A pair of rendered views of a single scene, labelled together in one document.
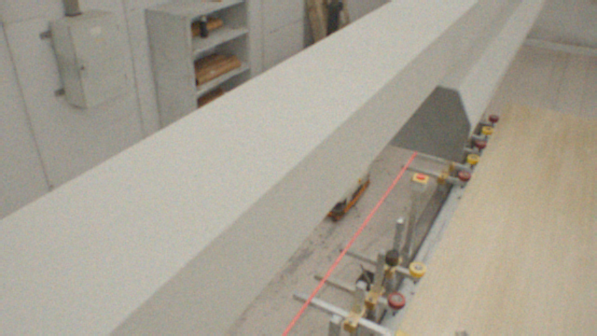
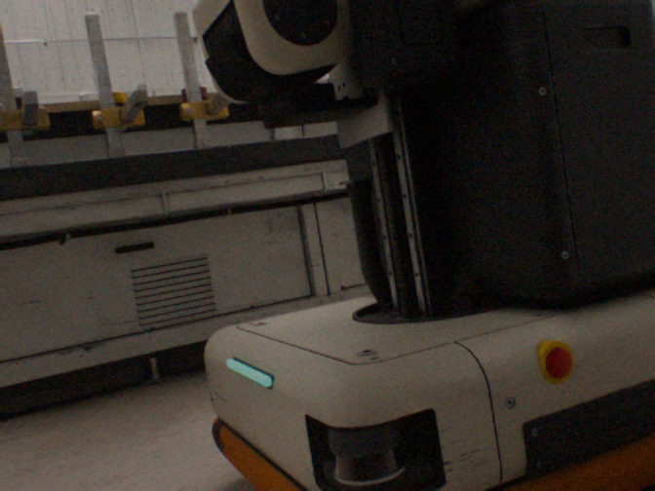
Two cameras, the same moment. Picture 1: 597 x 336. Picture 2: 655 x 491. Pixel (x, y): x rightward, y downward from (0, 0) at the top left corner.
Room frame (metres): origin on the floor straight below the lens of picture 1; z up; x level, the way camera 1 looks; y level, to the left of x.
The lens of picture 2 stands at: (4.67, 0.20, 0.46)
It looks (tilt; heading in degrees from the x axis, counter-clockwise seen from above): 3 degrees down; 216
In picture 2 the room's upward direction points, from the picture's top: 9 degrees counter-clockwise
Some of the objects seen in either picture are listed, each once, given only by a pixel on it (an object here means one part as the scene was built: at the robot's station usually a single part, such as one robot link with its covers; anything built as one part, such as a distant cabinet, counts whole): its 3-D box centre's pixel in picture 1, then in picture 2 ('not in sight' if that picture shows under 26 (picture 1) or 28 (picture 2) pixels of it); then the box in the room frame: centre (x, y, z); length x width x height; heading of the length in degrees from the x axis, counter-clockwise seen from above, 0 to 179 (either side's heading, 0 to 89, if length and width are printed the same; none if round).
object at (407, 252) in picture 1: (412, 222); not in sight; (2.12, -0.67, 0.93); 0.05 x 0.05 x 0.45; 61
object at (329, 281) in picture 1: (355, 291); not in sight; (1.68, -0.32, 0.84); 0.43 x 0.03 x 0.04; 61
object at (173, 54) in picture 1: (206, 85); not in sight; (4.38, 0.83, 0.78); 0.90 x 0.45 x 1.55; 151
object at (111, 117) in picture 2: not in sight; (118, 118); (3.40, -1.38, 0.81); 0.14 x 0.06 x 0.05; 151
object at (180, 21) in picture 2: not in sight; (193, 93); (3.21, -1.27, 0.87); 0.04 x 0.04 x 0.48; 61
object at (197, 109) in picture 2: not in sight; (204, 110); (3.19, -1.26, 0.81); 0.14 x 0.06 x 0.05; 151
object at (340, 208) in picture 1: (325, 181); (449, 377); (3.70, -0.31, 0.16); 0.67 x 0.64 x 0.25; 150
